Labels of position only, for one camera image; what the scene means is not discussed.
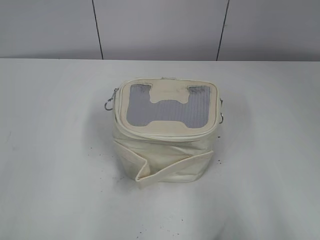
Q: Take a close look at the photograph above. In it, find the cream canvas zipper bag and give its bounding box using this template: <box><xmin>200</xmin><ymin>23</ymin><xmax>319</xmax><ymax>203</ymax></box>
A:
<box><xmin>112</xmin><ymin>77</ymin><xmax>221</xmax><ymax>187</ymax></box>

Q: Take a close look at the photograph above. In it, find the silver ring zipper pull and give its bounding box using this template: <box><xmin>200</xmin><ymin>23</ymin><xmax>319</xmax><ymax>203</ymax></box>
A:
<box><xmin>104</xmin><ymin>88</ymin><xmax>119</xmax><ymax>111</ymax></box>

